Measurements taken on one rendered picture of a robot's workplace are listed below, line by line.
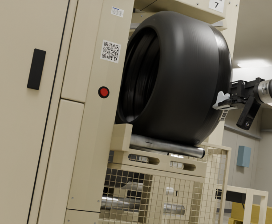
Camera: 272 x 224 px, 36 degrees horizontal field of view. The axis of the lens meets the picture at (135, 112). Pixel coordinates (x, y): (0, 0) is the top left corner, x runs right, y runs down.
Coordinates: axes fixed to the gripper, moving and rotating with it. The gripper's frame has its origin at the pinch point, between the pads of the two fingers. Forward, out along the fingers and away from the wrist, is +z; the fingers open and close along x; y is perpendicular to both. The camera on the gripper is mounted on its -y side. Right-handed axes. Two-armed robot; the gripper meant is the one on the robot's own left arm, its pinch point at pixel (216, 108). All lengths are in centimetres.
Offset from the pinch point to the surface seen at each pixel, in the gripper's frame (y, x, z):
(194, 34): 27.6, 8.8, 3.2
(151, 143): -13.2, 13.7, 19.1
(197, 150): -13.5, -6.2, 14.5
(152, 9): 66, -14, 55
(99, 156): -18.8, 28.5, 31.3
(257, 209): -15, -616, 417
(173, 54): 17.6, 16.7, 5.6
